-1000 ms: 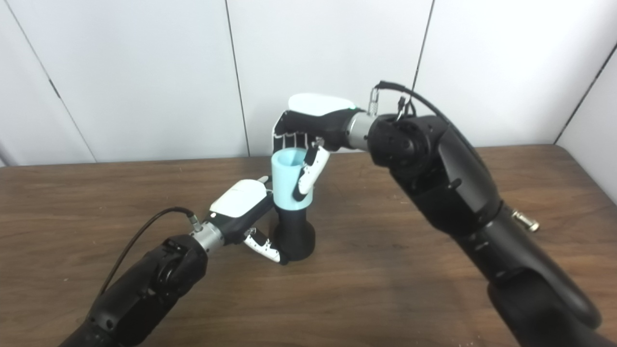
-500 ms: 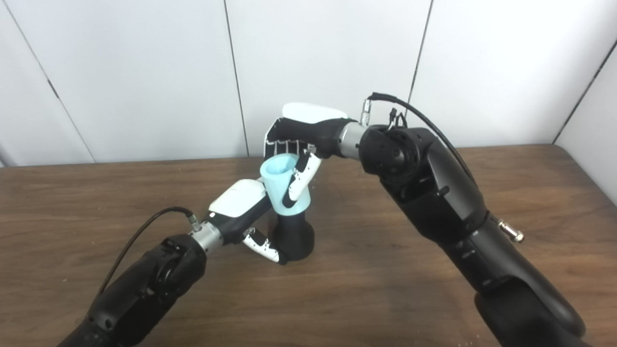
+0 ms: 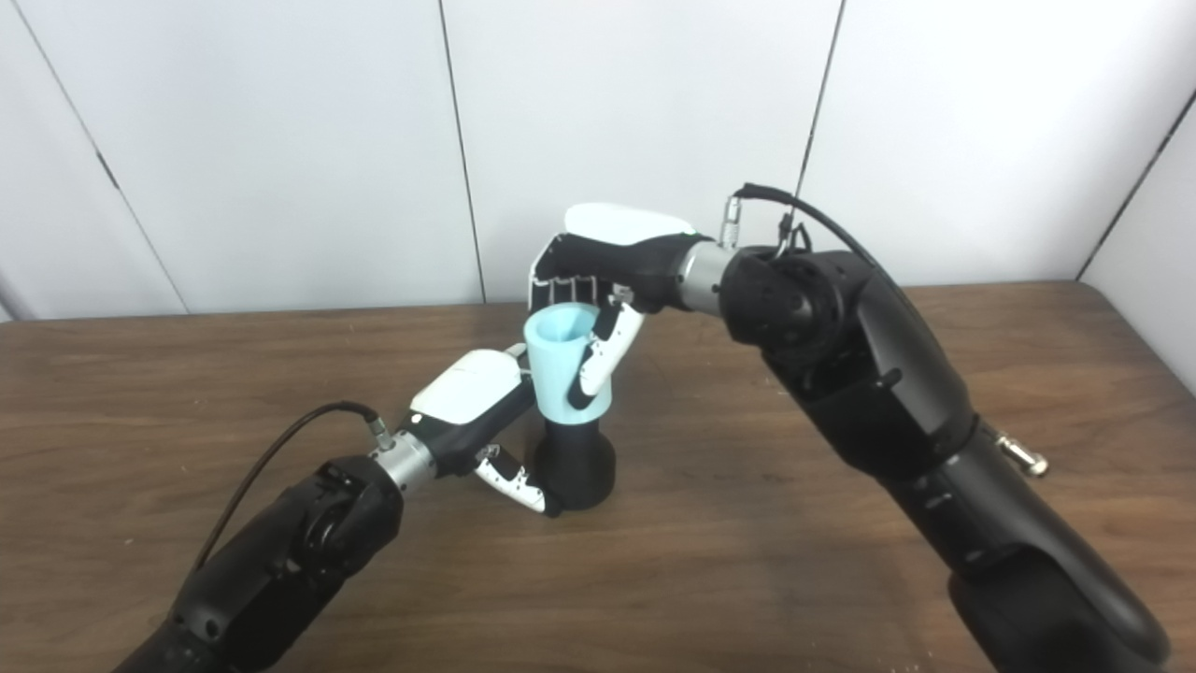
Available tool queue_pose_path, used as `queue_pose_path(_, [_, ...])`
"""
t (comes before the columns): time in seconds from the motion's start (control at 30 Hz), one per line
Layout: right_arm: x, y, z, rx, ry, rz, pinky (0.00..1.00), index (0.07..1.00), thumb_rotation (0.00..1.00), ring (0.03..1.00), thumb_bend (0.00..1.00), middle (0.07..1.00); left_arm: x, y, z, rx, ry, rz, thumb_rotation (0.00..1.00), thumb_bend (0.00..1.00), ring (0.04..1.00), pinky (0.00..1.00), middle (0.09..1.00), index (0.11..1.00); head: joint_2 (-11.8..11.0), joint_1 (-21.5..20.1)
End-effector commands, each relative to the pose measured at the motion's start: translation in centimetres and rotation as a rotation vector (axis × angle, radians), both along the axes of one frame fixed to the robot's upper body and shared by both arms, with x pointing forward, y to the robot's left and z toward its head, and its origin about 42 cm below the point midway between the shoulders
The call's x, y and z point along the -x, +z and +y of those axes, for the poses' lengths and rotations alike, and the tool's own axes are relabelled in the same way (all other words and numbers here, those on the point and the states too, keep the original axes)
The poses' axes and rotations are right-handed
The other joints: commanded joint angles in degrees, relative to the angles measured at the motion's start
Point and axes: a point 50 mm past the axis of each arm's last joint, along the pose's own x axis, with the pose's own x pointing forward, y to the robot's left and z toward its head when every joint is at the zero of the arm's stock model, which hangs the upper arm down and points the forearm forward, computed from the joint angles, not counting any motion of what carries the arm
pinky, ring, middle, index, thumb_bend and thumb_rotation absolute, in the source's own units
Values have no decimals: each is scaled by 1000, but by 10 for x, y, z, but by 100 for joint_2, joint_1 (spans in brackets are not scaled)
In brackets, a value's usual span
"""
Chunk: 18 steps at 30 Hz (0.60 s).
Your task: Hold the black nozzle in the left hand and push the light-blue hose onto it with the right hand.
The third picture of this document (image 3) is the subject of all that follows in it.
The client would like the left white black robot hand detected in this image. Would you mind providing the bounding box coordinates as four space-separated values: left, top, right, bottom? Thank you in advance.
408 344 562 518

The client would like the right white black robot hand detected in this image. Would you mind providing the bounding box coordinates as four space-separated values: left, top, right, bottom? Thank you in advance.
526 202 704 412

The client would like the light-blue hose piece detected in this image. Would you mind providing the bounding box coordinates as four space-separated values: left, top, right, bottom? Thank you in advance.
523 303 614 426

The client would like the black funnel-shaped nozzle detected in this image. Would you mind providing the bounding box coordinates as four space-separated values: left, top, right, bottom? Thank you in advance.
533 416 618 512

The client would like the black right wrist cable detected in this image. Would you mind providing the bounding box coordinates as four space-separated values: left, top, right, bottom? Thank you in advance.
718 183 884 272

